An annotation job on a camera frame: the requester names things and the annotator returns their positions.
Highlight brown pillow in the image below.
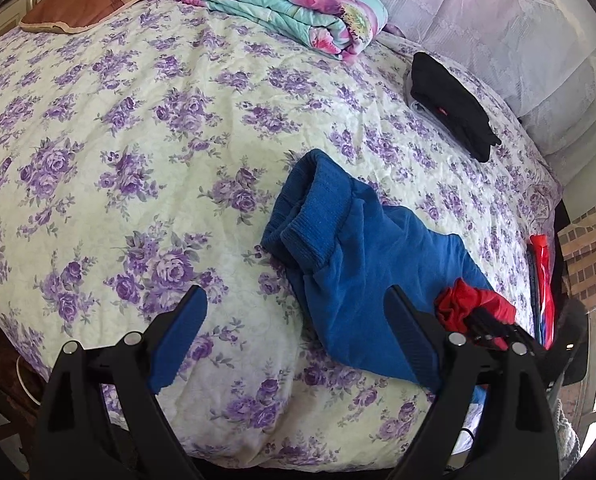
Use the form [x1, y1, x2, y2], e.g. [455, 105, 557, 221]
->
[20, 0, 176, 35]

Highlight purple floral bedspread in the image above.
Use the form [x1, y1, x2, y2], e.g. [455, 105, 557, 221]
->
[0, 0, 564, 471]

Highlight floral folded blanket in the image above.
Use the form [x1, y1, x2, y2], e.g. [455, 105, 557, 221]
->
[174, 0, 390, 63]

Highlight black folded garment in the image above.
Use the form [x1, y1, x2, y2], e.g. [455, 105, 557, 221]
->
[409, 51, 502, 163]

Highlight brick pattern curtain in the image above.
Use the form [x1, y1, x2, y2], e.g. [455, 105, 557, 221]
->
[560, 200, 596, 306]

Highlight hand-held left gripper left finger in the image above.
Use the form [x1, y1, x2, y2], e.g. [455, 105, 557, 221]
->
[30, 285, 209, 480]

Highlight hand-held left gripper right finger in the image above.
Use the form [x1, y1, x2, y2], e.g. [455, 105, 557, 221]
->
[385, 284, 561, 480]

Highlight grey folded garment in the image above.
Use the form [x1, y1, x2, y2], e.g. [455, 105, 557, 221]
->
[409, 100, 446, 123]

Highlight blue and red pants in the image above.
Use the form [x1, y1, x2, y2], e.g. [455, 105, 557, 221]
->
[260, 149, 519, 406]

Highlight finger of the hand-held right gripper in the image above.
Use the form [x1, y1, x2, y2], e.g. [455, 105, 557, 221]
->
[470, 307, 521, 352]

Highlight red blue white garment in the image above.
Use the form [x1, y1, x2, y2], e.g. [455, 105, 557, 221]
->
[527, 234, 561, 350]

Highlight white cable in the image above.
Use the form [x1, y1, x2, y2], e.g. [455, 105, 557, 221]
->
[17, 357, 46, 403]

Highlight white lace cover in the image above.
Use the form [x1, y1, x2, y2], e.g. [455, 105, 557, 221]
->
[298, 0, 596, 186]

